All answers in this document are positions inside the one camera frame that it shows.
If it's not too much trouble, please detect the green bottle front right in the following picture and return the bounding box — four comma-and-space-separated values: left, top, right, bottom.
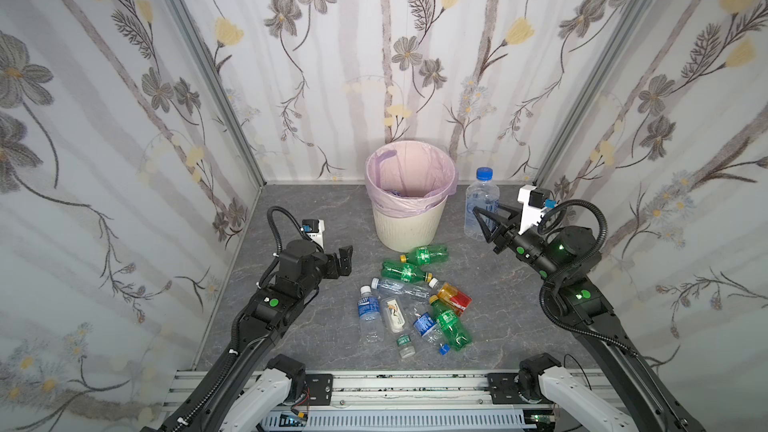
429, 295, 472, 351

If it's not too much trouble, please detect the pink bin liner bag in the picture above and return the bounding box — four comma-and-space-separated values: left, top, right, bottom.
365, 141, 459, 218

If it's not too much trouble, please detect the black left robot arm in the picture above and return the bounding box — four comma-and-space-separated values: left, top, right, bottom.
157, 206, 353, 431

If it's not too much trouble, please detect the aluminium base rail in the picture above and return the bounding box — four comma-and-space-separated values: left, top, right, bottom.
165, 368, 621, 431

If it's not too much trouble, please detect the cream plastic waste bin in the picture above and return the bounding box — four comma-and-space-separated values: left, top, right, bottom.
373, 198, 447, 252

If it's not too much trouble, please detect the white label small bottle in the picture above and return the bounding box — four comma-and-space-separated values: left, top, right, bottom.
379, 297, 407, 334

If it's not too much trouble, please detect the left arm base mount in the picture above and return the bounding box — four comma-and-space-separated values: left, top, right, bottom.
265, 354, 334, 407

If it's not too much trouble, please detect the small bottle green label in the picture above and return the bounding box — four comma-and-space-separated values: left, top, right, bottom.
396, 334, 416, 359

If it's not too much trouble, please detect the clear crushed water bottle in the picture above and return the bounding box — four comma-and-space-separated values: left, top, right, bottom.
370, 277, 432, 300

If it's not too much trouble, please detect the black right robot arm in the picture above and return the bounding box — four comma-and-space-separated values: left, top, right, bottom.
473, 199, 704, 431

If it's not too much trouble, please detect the soda water bottle blue cap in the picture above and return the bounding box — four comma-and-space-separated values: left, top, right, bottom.
464, 167, 501, 241

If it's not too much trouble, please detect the green bottle yellow cap middle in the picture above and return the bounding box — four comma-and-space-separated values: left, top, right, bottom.
381, 260, 433, 283

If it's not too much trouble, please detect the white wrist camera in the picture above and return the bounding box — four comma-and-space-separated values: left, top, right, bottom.
302, 219, 325, 249
517, 185, 556, 235

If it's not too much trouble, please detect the blue label bottle blue cap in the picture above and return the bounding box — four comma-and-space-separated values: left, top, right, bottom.
412, 312, 451, 356

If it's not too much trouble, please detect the orange red drink bottle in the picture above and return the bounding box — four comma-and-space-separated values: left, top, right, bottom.
428, 278, 472, 317

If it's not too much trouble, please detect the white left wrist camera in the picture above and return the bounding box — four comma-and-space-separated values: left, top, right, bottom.
302, 219, 325, 249

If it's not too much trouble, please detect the green bottle near bin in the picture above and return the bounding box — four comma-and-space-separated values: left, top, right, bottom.
400, 244, 449, 266

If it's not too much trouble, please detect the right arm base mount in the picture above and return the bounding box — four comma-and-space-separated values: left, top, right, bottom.
486, 353, 562, 405

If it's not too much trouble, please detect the white perforated cable tray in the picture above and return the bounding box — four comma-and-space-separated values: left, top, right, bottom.
261, 410, 536, 431

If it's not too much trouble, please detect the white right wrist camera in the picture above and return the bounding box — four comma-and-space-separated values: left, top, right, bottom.
517, 185, 556, 235

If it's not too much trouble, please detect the water bottle white cap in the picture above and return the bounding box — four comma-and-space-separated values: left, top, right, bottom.
357, 286, 384, 343

